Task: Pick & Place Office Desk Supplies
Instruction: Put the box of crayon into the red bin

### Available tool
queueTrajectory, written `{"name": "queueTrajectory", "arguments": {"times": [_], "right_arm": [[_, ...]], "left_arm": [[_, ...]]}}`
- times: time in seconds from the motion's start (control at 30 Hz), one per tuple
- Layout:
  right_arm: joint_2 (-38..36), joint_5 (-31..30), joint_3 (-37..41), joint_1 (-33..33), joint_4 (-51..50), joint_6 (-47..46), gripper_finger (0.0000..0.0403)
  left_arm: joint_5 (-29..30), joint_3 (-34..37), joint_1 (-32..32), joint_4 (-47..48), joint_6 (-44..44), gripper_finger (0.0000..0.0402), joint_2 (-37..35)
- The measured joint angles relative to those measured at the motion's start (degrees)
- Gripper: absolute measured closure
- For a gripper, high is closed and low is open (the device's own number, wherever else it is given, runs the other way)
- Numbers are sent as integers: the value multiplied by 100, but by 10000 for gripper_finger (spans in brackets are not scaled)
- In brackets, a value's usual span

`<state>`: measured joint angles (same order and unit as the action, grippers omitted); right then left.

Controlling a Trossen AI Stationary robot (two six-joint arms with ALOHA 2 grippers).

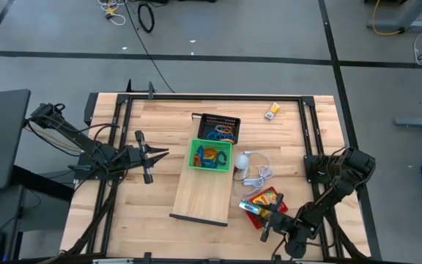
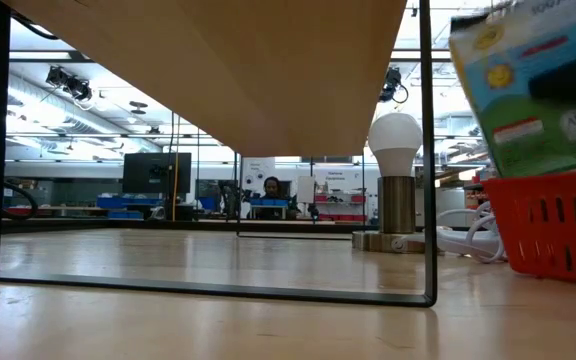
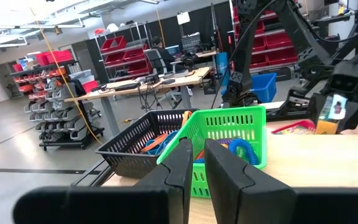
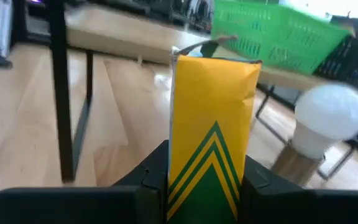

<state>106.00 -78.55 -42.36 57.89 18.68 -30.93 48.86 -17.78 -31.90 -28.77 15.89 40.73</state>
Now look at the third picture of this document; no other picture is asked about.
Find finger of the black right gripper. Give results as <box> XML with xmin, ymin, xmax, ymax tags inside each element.
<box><xmin>308</xmin><ymin>93</ymin><xmax>326</xmax><ymax>125</ymax></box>
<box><xmin>337</xmin><ymin>101</ymin><xmax>358</xmax><ymax>135</ymax></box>

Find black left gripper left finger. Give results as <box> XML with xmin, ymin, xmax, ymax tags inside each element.
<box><xmin>12</xmin><ymin>138</ymin><xmax>194</xmax><ymax>224</ymax></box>

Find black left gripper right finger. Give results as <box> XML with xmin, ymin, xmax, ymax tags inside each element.
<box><xmin>204</xmin><ymin>138</ymin><xmax>358</xmax><ymax>224</ymax></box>

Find green blue card box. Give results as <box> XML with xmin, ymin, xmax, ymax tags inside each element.
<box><xmin>314</xmin><ymin>94</ymin><xmax>348</xmax><ymax>135</ymax></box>

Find red plastic basket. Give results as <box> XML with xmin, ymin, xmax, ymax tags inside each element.
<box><xmin>271</xmin><ymin>119</ymin><xmax>317</xmax><ymax>135</ymax></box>

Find wooden shelf riser black legs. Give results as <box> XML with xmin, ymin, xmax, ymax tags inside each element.
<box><xmin>103</xmin><ymin>119</ymin><xmax>358</xmax><ymax>224</ymax></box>

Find black plastic basket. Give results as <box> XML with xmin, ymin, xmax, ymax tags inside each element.
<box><xmin>95</xmin><ymin>108</ymin><xmax>198</xmax><ymax>180</ymax></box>

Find blue rubber band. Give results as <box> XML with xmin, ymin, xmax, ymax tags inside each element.
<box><xmin>144</xmin><ymin>139</ymin><xmax>167</xmax><ymax>156</ymax></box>
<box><xmin>162</xmin><ymin>130</ymin><xmax>180</xmax><ymax>150</ymax></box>

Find green plastic basket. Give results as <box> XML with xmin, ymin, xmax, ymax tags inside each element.
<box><xmin>156</xmin><ymin>105</ymin><xmax>267</xmax><ymax>199</ymax></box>

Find black office chair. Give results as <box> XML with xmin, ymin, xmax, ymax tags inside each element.
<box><xmin>144</xmin><ymin>49</ymin><xmax>168</xmax><ymax>76</ymax></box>

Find blue floor bin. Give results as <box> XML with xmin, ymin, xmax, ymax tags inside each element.
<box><xmin>221</xmin><ymin>73</ymin><xmax>278</xmax><ymax>103</ymax></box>

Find red bin shelving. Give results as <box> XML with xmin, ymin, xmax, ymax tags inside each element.
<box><xmin>232</xmin><ymin>8</ymin><xmax>298</xmax><ymax>75</ymax></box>
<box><xmin>94</xmin><ymin>23</ymin><xmax>152</xmax><ymax>82</ymax></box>

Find grey parts bin cart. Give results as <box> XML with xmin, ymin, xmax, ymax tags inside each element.
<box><xmin>23</xmin><ymin>77</ymin><xmax>105</xmax><ymax>151</ymax></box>

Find blue barrel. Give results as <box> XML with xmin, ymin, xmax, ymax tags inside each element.
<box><xmin>215</xmin><ymin>51</ymin><xmax>229</xmax><ymax>87</ymax></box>

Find black keyboard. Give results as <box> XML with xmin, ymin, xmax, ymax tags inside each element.
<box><xmin>113</xmin><ymin>81</ymin><xmax>142</xmax><ymax>92</ymax></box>

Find wooden top workbench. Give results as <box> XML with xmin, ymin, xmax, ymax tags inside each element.
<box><xmin>63</xmin><ymin>66</ymin><xmax>213</xmax><ymax>135</ymax></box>

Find black storage rack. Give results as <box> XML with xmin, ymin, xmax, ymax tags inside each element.
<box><xmin>9</xmin><ymin>58</ymin><xmax>81</xmax><ymax>101</ymax></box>

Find red storage bin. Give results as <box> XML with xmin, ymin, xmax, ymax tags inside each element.
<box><xmin>35</xmin><ymin>49</ymin><xmax>74</xmax><ymax>67</ymax></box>

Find person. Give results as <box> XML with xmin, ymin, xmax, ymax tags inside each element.
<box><xmin>150</xmin><ymin>35</ymin><xmax>177</xmax><ymax>74</ymax></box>

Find white sign board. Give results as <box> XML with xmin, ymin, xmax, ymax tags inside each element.
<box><xmin>177</xmin><ymin>11</ymin><xmax>191</xmax><ymax>26</ymax></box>

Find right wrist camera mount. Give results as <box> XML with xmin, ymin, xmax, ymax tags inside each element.
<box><xmin>328</xmin><ymin>72</ymin><xmax>358</xmax><ymax>95</ymax></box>

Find thin yellow rope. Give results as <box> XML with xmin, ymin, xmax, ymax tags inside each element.
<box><xmin>29</xmin><ymin>7</ymin><xmax>104</xmax><ymax>146</ymax></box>

